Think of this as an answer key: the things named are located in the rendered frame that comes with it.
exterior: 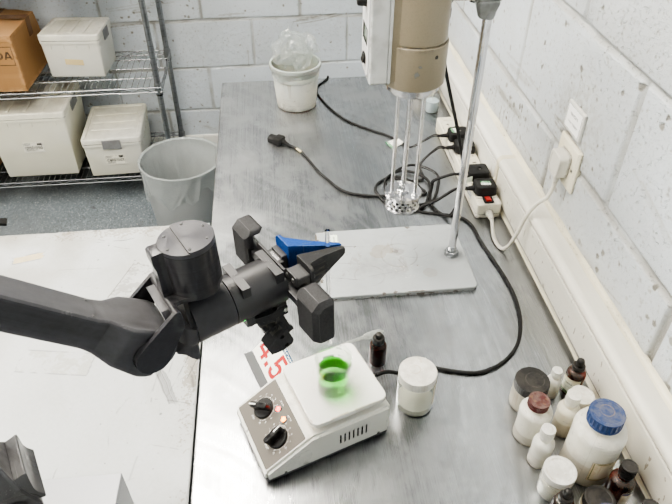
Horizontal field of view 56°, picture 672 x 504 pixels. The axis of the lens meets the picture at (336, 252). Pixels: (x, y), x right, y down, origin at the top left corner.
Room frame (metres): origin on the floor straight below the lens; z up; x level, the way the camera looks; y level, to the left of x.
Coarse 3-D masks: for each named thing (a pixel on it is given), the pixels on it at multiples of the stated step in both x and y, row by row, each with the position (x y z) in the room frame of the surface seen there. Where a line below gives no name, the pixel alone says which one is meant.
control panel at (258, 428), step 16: (272, 384) 0.60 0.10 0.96; (256, 400) 0.59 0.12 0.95; (272, 400) 0.58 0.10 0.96; (272, 416) 0.55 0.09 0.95; (288, 416) 0.54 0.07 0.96; (256, 432) 0.54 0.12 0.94; (288, 432) 0.52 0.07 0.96; (256, 448) 0.51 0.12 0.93; (272, 448) 0.51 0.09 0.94; (288, 448) 0.50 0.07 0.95; (272, 464) 0.48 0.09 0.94
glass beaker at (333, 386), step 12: (324, 348) 0.60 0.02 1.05; (336, 348) 0.60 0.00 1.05; (348, 348) 0.59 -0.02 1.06; (348, 360) 0.59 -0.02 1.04; (324, 372) 0.55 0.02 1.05; (336, 372) 0.55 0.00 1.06; (348, 372) 0.56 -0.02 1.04; (324, 384) 0.55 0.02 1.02; (336, 384) 0.55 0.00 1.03; (348, 384) 0.56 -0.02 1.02; (324, 396) 0.55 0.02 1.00; (336, 396) 0.55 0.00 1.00
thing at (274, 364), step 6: (258, 348) 0.72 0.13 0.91; (264, 348) 0.71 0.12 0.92; (258, 354) 0.71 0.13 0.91; (264, 354) 0.70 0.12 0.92; (270, 354) 0.70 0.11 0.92; (276, 354) 0.69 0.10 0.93; (282, 354) 0.69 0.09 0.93; (264, 360) 0.69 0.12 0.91; (270, 360) 0.69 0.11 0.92; (276, 360) 0.68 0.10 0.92; (282, 360) 0.68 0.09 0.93; (264, 366) 0.68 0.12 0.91; (270, 366) 0.68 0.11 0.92; (276, 366) 0.67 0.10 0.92; (282, 366) 0.67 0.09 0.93; (270, 372) 0.67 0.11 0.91; (276, 372) 0.66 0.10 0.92; (282, 372) 0.66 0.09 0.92; (270, 378) 0.66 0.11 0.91
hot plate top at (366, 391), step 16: (352, 352) 0.64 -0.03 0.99; (288, 368) 0.61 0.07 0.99; (304, 368) 0.61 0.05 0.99; (352, 368) 0.61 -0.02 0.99; (368, 368) 0.61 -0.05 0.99; (304, 384) 0.58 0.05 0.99; (352, 384) 0.58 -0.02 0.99; (368, 384) 0.58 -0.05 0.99; (304, 400) 0.55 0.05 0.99; (320, 400) 0.55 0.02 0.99; (352, 400) 0.55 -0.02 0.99; (368, 400) 0.55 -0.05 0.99; (320, 416) 0.53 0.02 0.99; (336, 416) 0.53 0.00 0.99
